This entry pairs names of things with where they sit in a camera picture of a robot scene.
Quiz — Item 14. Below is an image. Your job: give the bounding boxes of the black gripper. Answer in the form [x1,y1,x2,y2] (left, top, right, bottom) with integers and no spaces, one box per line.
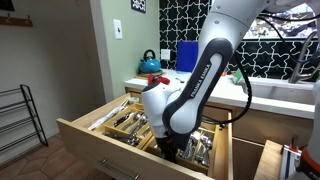
[155,131,183,164]

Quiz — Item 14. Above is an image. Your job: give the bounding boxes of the light wooden kitchen drawer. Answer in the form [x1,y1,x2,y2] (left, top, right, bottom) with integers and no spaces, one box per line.
[55,93,234,180]

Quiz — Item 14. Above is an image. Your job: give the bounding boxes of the white kitchen sink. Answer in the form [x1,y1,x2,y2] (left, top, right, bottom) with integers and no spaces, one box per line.
[239,76,316,106]

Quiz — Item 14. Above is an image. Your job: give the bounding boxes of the kitchen window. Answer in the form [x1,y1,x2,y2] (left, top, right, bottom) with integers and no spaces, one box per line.
[244,2,320,40]

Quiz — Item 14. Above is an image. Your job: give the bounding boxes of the stainless steel cutlery piece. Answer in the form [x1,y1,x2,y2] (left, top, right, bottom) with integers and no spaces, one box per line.
[113,112,135,129]
[129,114,150,136]
[103,132,142,147]
[141,125,153,139]
[195,132,215,168]
[121,112,145,132]
[179,129,201,161]

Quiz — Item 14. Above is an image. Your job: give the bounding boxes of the bamboo cutlery tray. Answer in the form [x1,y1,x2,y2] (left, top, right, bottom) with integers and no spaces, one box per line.
[101,102,172,150]
[143,113,221,177]

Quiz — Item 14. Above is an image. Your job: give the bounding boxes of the clear plastic wrapped utensils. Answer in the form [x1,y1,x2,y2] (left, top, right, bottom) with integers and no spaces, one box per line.
[87,96,140,132]

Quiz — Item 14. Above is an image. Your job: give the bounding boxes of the wooden trivet board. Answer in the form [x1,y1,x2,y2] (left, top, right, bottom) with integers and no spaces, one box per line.
[134,70,167,80]

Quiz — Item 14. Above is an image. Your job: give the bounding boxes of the wooden base cabinet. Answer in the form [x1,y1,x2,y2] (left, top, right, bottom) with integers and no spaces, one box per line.
[124,86,320,180]

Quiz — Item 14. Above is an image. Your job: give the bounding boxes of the wooden butcher block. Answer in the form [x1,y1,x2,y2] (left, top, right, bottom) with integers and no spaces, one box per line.
[254,139,285,180]

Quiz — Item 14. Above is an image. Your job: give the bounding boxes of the blue cutting board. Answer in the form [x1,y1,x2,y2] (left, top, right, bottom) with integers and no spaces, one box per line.
[176,41,200,74]

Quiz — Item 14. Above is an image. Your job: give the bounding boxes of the white outlet plate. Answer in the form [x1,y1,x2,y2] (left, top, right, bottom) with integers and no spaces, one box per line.
[160,48,171,61]

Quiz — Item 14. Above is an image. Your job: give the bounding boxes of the green sponge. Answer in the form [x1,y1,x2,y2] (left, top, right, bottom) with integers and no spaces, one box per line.
[232,68,245,85]

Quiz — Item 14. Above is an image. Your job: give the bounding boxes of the metal bar clamp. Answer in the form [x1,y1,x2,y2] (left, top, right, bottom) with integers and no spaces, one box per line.
[279,134,303,180]

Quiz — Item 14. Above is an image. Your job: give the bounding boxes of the black metal shoe rack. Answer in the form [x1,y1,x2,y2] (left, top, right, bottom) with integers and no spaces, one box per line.
[0,84,50,162]

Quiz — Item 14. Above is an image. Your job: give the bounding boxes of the grey metal faucet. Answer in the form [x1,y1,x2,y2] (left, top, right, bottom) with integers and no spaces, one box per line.
[287,30,320,85]

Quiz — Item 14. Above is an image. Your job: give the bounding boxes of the metal drawer handle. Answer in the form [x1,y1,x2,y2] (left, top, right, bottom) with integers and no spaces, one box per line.
[97,157,141,180]

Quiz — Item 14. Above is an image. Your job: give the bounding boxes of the teal kettle with black handle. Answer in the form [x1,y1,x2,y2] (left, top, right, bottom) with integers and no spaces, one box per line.
[138,49,163,75]

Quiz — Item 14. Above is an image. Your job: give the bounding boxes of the white light switch plate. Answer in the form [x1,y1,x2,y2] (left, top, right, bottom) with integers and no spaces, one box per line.
[113,18,124,41]

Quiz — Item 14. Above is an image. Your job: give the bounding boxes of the orange robot base ring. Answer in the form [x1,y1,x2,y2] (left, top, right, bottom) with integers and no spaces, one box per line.
[297,146,320,176]

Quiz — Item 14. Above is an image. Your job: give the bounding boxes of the patterned wall art tile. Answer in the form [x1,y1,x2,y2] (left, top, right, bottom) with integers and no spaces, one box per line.
[130,0,147,15]

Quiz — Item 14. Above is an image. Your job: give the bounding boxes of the wooden coat hook rail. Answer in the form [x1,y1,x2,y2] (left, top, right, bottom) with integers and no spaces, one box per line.
[0,14,34,28]

